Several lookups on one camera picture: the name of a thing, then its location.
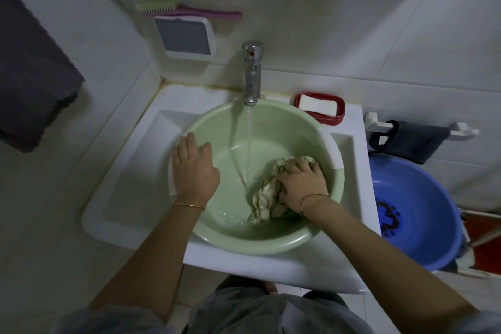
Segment dark grey cloth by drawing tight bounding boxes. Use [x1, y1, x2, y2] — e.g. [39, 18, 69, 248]
[368, 120, 451, 165]

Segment person's right forearm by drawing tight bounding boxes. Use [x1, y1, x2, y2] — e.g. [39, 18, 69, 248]
[301, 195, 480, 334]

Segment person's left hand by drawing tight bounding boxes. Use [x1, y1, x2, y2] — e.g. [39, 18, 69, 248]
[172, 132, 221, 207]

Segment red soap dish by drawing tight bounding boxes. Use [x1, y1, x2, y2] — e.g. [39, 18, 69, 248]
[293, 91, 347, 126]

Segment person's dark shorts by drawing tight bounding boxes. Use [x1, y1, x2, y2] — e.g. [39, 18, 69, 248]
[215, 275, 349, 307]

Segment white wall box grey ribbed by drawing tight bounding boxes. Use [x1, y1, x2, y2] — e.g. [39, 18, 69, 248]
[153, 15, 218, 61]

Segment metal faucet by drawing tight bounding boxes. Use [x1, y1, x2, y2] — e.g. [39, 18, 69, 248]
[242, 41, 264, 106]

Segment dark purple towel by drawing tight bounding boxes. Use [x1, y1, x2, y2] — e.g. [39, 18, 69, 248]
[0, 0, 86, 153]

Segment blue plastic basin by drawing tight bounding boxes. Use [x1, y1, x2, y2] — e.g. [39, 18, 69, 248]
[368, 153, 464, 272]

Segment green and pink scrub brush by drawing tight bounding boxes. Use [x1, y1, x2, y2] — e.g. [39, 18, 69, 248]
[136, 0, 243, 20]

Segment person's grey patterned shirt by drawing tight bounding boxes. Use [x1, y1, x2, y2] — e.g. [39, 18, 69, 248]
[51, 287, 501, 334]

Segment red bucket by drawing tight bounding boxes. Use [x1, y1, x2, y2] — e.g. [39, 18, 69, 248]
[461, 210, 501, 276]

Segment white ceramic sink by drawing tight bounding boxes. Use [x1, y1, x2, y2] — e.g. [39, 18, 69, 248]
[81, 83, 383, 295]

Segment person's left forearm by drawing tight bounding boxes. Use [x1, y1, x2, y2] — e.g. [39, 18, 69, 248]
[89, 202, 206, 323]

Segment white soap bar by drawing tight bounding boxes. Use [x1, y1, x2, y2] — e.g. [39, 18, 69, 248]
[299, 94, 338, 117]

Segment person's right hand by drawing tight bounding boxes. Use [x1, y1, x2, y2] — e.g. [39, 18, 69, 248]
[272, 159, 329, 215]

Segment light green plastic basin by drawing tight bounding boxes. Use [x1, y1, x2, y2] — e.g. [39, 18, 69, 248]
[168, 99, 346, 256]

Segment cream leaf-patterned clothes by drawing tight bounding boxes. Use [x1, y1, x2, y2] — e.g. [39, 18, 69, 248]
[248, 156, 321, 227]

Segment thin cord bracelet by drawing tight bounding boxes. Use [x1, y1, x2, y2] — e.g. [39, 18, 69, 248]
[299, 193, 330, 216]

